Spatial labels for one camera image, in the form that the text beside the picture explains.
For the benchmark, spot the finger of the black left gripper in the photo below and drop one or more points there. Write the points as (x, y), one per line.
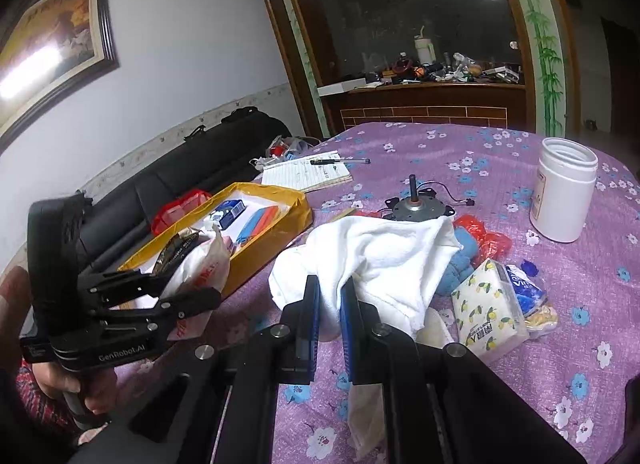
(186, 312)
(111, 289)

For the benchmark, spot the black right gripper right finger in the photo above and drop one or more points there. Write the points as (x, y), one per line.
(442, 405)

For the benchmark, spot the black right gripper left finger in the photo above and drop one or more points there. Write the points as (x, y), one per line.
(217, 405)

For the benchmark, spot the white red printed plastic bag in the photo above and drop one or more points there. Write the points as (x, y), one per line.
(205, 270)

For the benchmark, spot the black snack bag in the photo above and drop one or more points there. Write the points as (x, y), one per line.
(173, 254)

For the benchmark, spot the lemon print tissue pack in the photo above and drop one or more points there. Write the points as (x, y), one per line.
(489, 320)

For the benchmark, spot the blue red sponge pack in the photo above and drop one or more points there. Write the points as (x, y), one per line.
(260, 220)

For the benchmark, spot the blue white snack packet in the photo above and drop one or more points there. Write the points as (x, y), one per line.
(528, 285)

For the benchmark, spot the blue towel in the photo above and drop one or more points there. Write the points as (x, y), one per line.
(460, 266)

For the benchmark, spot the white cloth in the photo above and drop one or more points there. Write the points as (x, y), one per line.
(395, 266)

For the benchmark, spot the person's left hand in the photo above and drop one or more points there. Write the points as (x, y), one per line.
(99, 391)

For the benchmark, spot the red tote bag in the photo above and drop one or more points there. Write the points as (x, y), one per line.
(170, 213)

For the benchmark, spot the blue white small carton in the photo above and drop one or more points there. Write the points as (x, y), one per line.
(227, 212)

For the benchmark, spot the yellow cardboard box tray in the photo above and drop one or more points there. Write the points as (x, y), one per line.
(294, 217)

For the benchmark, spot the black leather sofa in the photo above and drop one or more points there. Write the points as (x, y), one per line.
(210, 159)

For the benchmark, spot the white notebook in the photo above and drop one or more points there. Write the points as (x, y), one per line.
(300, 175)

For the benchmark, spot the black electric motor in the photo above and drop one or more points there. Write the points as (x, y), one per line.
(420, 204)

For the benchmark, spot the black pen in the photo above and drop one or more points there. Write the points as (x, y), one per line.
(326, 161)

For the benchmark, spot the silver pen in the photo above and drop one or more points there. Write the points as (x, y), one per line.
(364, 161)

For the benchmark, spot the white plastic jar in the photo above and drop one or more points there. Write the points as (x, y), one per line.
(565, 179)

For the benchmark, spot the framed painting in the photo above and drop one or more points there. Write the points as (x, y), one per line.
(56, 48)

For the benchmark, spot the white box on counter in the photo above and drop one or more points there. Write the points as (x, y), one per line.
(341, 87)

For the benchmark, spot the wooden brick-pattern counter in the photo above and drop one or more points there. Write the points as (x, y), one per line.
(488, 104)

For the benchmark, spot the white kettle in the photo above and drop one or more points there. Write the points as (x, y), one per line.
(424, 48)

